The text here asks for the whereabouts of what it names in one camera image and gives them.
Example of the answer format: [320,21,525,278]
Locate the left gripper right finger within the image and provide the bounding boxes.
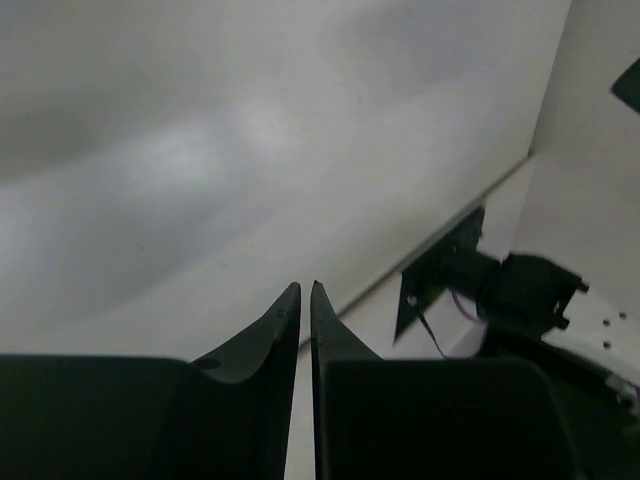
[310,283,575,479]

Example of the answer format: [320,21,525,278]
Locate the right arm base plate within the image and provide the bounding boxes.
[393,206,485,343]

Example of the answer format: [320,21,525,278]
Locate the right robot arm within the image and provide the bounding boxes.
[438,248,639,479]

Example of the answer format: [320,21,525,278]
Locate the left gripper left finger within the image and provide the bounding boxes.
[1,283,301,479]

